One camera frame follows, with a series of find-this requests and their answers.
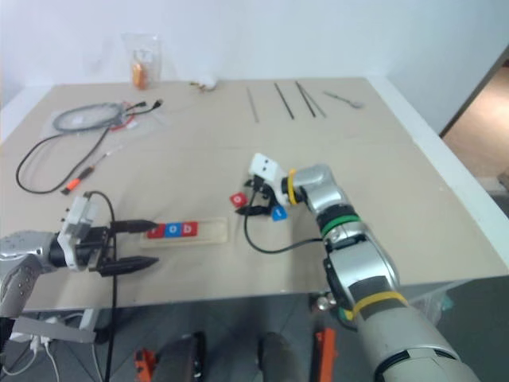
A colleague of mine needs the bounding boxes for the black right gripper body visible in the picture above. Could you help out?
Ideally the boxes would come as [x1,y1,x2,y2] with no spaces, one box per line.
[243,175,280,209]

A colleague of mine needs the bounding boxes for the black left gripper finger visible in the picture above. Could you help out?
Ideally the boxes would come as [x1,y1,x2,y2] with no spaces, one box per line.
[98,256,161,278]
[109,218,157,234]

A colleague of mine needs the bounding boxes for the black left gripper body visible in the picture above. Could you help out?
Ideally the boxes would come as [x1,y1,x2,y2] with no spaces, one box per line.
[75,224,117,276]

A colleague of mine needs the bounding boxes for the wooden letter tray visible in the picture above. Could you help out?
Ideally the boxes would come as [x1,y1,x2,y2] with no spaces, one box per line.
[138,216,230,250]

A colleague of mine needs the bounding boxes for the yellow right wrist band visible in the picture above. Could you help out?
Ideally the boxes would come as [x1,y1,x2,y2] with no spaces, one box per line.
[286,168,299,207]

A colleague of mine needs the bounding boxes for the thin grey chopstick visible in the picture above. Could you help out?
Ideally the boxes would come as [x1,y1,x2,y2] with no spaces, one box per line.
[301,89,328,119]
[246,87,260,123]

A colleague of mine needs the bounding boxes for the thin dark chopstick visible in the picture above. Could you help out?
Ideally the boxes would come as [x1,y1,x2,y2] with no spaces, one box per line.
[274,82,296,120]
[294,80,317,119]

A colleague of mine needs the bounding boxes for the flat clear plastic bag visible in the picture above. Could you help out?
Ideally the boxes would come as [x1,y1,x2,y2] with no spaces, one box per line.
[41,106,170,138]

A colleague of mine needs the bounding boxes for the orange black clamp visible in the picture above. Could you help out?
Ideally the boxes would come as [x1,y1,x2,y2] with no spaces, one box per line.
[133,347,159,382]
[313,327,338,382]

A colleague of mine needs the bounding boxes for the metal cans under table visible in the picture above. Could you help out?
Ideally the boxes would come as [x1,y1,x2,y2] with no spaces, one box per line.
[315,291,340,312]

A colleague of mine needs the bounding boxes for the white plug with brass prongs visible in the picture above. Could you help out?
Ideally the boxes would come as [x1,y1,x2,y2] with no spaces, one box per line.
[189,74,219,93]

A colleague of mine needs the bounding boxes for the grey metal spoon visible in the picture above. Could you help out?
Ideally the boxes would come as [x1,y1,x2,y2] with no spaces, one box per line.
[322,91,365,109]

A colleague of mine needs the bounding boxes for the clear bag with orange contents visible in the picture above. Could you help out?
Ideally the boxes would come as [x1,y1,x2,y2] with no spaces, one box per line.
[120,32,165,91]

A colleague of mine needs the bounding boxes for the crumpled clear plastic bag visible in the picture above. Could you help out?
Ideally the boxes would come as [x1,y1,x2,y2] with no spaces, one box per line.
[408,281,455,328]

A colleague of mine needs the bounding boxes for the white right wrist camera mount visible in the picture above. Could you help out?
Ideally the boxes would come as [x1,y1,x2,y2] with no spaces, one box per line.
[247,152,297,208]

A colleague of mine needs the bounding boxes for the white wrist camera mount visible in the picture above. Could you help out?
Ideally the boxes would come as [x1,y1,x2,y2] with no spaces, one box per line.
[247,152,297,208]
[57,193,101,272]

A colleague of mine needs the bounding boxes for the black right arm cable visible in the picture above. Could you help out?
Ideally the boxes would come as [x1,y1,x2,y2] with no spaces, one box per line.
[243,213,328,254]

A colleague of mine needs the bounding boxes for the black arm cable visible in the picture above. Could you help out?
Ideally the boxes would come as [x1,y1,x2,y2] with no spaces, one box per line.
[84,191,119,382]
[243,213,328,254]

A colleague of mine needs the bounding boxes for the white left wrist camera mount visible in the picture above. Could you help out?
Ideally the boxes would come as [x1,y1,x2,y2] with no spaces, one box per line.
[57,193,101,272]

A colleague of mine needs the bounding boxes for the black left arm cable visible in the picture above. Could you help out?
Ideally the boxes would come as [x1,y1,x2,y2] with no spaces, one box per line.
[84,191,119,382]

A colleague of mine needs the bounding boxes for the orange handled screwdriver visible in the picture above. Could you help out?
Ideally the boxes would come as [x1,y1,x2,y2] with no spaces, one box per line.
[59,145,125,197]

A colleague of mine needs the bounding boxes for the long black cable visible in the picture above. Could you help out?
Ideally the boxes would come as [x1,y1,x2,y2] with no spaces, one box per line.
[15,123,113,196]

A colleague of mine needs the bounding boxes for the coiled grey usb cable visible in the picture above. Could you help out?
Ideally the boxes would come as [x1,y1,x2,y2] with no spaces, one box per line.
[51,99,165,133]

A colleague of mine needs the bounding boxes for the dark door frame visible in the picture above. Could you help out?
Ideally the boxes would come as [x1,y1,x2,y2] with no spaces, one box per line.
[438,50,509,140]

